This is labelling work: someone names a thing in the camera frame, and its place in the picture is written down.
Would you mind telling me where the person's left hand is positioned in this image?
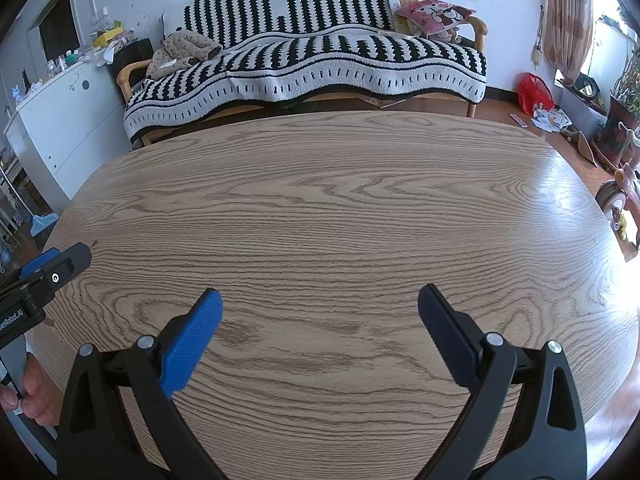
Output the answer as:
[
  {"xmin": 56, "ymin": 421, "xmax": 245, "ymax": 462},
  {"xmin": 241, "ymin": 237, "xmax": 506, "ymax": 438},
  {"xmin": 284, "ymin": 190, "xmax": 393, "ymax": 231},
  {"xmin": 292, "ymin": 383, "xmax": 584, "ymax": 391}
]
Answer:
[{"xmin": 0, "ymin": 351, "xmax": 66, "ymax": 428}]

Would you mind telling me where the wooden sofa frame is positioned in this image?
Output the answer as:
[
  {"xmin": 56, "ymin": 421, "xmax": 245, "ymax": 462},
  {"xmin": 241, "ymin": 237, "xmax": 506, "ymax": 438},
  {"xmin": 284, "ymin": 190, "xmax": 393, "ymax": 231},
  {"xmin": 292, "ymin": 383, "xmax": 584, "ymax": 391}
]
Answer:
[{"xmin": 116, "ymin": 15, "xmax": 489, "ymax": 148}]

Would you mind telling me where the pink tricycle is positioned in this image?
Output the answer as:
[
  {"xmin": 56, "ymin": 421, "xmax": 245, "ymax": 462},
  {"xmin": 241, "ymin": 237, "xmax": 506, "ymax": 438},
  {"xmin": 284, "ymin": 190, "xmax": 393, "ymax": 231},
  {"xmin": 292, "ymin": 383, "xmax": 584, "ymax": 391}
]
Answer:
[{"xmin": 595, "ymin": 121, "xmax": 640, "ymax": 256}]

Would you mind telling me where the dark round pan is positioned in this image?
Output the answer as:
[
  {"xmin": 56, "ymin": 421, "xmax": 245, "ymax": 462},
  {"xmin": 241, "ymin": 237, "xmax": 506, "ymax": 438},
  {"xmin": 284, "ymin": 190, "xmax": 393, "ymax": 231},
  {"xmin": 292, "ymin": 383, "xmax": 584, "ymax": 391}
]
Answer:
[{"xmin": 572, "ymin": 72, "xmax": 601, "ymax": 101}]

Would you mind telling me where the metal shelf rack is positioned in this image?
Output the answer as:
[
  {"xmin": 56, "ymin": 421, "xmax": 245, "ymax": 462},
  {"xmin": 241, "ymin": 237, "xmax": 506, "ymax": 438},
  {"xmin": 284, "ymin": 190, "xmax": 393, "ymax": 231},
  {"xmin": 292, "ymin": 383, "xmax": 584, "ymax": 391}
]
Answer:
[{"xmin": 0, "ymin": 152, "xmax": 31, "ymax": 241}]

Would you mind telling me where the white cabinet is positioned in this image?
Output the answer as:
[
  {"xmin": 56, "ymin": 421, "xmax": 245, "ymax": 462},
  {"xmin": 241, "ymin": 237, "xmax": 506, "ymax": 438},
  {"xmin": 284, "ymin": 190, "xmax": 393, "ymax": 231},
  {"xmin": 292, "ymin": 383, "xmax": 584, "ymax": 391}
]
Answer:
[{"xmin": 4, "ymin": 62, "xmax": 132, "ymax": 213}]

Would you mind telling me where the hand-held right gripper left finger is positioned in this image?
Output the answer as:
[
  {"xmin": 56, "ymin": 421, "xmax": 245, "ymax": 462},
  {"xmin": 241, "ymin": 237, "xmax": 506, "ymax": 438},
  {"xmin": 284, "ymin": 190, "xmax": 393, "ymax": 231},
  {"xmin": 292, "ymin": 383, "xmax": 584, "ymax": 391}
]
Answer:
[{"xmin": 56, "ymin": 287, "xmax": 224, "ymax": 480}]

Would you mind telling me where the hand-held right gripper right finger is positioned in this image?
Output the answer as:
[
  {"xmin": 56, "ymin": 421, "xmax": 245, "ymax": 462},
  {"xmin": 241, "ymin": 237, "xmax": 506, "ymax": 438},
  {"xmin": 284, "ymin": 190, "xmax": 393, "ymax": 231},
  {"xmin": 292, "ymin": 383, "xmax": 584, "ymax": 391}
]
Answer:
[{"xmin": 414, "ymin": 283, "xmax": 588, "ymax": 480}]

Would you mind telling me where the pile of paper scraps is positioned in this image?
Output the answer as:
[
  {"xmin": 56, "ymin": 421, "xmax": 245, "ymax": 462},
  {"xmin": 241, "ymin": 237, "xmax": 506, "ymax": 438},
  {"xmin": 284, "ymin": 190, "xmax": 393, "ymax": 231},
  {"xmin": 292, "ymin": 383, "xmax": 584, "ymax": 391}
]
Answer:
[{"xmin": 530, "ymin": 105, "xmax": 573, "ymax": 133}]

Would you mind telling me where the red plastic bag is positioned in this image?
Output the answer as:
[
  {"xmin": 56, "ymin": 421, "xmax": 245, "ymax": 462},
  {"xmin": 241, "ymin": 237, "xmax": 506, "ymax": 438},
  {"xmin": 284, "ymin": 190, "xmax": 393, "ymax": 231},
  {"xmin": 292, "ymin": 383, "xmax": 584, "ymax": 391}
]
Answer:
[{"xmin": 517, "ymin": 72, "xmax": 556, "ymax": 117}]

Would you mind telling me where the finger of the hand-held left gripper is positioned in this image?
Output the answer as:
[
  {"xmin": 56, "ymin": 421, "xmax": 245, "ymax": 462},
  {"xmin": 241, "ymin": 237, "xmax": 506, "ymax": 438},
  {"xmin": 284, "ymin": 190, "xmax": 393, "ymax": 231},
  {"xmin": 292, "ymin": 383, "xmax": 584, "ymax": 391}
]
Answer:
[
  {"xmin": 0, "ymin": 248, "xmax": 62, "ymax": 292},
  {"xmin": 22, "ymin": 242, "xmax": 93, "ymax": 318}
]

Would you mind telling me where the beige dotted garment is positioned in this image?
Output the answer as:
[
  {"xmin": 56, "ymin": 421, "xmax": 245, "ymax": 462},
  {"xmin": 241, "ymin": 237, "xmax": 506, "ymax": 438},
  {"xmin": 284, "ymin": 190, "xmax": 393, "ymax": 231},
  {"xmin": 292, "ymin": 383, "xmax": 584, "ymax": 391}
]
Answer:
[{"xmin": 145, "ymin": 31, "xmax": 223, "ymax": 81}]

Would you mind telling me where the hanging small brush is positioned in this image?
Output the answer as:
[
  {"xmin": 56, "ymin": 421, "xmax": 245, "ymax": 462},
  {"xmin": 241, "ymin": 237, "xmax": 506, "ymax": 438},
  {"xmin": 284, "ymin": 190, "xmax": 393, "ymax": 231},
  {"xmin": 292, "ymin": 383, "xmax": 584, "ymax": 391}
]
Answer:
[{"xmin": 531, "ymin": 5, "xmax": 546, "ymax": 71}]

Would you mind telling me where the grey storage box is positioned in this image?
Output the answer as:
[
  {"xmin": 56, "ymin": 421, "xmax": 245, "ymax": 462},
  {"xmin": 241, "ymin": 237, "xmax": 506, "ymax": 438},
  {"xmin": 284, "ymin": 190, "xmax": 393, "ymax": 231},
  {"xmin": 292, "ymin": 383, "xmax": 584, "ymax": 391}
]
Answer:
[{"xmin": 555, "ymin": 80, "xmax": 608, "ymax": 134}]

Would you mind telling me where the brown cardboard piece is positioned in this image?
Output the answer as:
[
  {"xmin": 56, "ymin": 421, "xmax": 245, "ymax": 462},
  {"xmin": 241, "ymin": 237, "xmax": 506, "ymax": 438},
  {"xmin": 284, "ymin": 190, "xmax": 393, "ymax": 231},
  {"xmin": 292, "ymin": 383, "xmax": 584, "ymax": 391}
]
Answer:
[{"xmin": 562, "ymin": 130, "xmax": 598, "ymax": 163}]

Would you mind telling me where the yellow green flat item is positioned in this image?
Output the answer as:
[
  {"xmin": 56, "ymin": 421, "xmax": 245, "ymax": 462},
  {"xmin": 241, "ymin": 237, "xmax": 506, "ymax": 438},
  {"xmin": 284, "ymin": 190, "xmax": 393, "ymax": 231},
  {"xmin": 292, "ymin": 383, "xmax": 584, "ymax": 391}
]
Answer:
[{"xmin": 387, "ymin": 0, "xmax": 426, "ymax": 36}]

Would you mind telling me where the black speaker box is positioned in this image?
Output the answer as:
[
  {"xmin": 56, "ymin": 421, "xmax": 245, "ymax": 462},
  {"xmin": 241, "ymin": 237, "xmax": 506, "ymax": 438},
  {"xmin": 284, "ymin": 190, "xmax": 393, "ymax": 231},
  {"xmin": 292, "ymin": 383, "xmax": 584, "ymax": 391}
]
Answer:
[{"xmin": 107, "ymin": 37, "xmax": 153, "ymax": 88}]

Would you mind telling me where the brown patterned curtain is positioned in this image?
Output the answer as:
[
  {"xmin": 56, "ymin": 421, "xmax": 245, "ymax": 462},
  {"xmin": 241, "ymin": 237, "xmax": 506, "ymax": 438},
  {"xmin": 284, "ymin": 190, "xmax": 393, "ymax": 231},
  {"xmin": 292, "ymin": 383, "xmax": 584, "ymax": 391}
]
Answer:
[{"xmin": 542, "ymin": 0, "xmax": 596, "ymax": 78}]

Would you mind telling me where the pink cartoon cushion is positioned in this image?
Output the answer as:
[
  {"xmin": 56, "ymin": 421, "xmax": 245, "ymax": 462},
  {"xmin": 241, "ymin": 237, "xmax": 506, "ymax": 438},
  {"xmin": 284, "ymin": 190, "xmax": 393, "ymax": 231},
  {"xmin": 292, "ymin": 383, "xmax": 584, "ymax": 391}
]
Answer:
[{"xmin": 395, "ymin": 0, "xmax": 476, "ymax": 36}]

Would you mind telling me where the potted green plant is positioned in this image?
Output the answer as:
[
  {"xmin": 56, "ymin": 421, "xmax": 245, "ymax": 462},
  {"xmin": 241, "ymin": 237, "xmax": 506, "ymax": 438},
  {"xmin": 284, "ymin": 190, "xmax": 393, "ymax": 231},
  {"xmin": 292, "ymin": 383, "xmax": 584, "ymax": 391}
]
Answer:
[{"xmin": 600, "ymin": 47, "xmax": 640, "ymax": 161}]

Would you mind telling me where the row of small bottles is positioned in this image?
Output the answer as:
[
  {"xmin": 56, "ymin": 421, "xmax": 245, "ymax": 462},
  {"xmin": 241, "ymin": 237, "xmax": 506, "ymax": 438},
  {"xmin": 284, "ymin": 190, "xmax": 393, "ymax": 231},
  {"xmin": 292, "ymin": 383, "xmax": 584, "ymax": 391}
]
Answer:
[{"xmin": 12, "ymin": 47, "xmax": 96, "ymax": 106}]

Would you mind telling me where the blue broom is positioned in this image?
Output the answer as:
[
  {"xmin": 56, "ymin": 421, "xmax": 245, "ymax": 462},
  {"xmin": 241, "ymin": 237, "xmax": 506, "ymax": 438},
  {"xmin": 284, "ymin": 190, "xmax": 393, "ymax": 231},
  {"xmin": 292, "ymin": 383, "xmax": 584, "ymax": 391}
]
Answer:
[{"xmin": 30, "ymin": 212, "xmax": 60, "ymax": 237}]

